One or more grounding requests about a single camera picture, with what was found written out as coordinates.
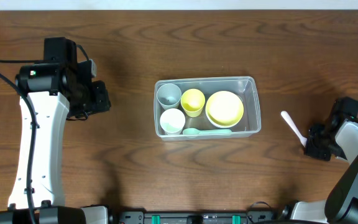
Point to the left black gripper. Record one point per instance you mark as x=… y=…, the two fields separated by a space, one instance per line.
x=101 y=98

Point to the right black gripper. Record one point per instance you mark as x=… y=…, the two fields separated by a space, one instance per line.
x=316 y=144

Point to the pink white plastic fork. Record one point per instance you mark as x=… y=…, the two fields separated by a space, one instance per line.
x=287 y=118

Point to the grey plastic cup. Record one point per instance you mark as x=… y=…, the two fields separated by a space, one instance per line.
x=169 y=96

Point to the white plastic cup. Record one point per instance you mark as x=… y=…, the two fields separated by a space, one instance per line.
x=172 y=121

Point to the yellow plastic bowl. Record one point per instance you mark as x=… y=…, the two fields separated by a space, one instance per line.
x=225 y=107

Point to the mint green plastic spoon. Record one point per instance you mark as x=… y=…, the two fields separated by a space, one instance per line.
x=194 y=131

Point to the yellow plastic cup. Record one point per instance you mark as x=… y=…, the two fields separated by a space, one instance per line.
x=192 y=101

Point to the white plastic bowl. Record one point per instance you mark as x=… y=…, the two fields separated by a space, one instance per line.
x=219 y=125

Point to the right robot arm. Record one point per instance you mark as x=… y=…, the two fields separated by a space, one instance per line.
x=338 y=137

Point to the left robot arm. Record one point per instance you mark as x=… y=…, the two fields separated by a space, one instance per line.
x=52 y=91

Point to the clear plastic container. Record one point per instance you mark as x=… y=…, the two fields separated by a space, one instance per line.
x=244 y=87

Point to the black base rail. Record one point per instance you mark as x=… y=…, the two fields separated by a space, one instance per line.
x=140 y=217

